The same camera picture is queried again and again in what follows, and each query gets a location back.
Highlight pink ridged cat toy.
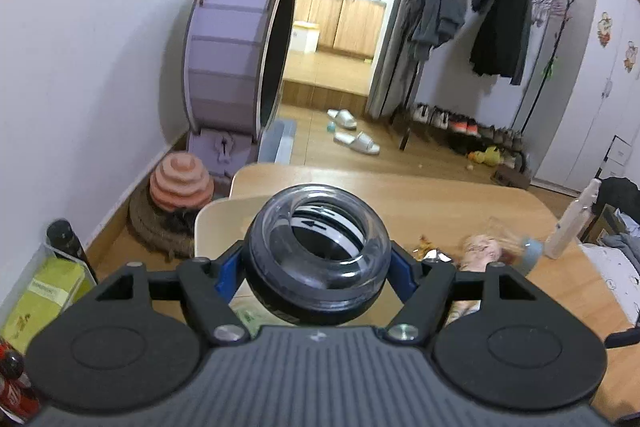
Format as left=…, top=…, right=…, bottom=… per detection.
left=150, top=152, right=215, bottom=212

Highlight purple cat exercise wheel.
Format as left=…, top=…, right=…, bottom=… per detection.
left=182, top=0, right=295, bottom=183

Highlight clear gyro wrist ball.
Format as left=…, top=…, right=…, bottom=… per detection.
left=242, top=184, right=392, bottom=326

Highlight white slipper far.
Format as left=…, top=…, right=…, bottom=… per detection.
left=326, top=109, right=357, bottom=130

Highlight wooden kitchen cabinets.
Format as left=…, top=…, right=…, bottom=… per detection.
left=294, top=0, right=386, bottom=60

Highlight grey curtain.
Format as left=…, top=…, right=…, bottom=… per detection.
left=367, top=0, right=412, bottom=119

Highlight white wardrobe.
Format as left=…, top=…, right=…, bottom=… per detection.
left=525, top=0, right=639, bottom=193

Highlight beige patterned snack packet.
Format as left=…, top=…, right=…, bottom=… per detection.
left=446, top=234, right=502, bottom=325

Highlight white storage box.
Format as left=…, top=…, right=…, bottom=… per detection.
left=288, top=20, right=320, bottom=53

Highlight yellow duck toy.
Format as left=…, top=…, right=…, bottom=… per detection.
left=468, top=146, right=503, bottom=167

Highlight grey hanging clothes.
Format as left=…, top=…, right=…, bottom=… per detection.
left=407, top=0, right=469, bottom=63

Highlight green yellow box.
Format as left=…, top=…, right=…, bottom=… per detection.
left=1, top=257, right=92, bottom=355

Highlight row of shoes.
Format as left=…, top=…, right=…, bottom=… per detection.
left=409, top=103, right=524, bottom=154

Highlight white slipper near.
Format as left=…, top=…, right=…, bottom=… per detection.
left=333, top=132, right=381, bottom=156

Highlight toothpick jar blue lid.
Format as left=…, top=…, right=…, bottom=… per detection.
left=487, top=215, right=546, bottom=278

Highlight black hanging coat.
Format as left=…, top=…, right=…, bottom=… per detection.
left=470, top=0, right=532, bottom=86

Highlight black clothes rack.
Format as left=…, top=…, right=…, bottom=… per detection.
left=386, top=0, right=572, bottom=148

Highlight white slipper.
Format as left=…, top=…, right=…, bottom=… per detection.
left=326, top=109, right=357, bottom=130
left=333, top=132, right=381, bottom=156

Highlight clear spray bottle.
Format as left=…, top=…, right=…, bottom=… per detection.
left=544, top=179, right=601, bottom=259

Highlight cream plastic storage basket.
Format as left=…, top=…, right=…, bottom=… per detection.
left=194, top=195, right=276, bottom=323

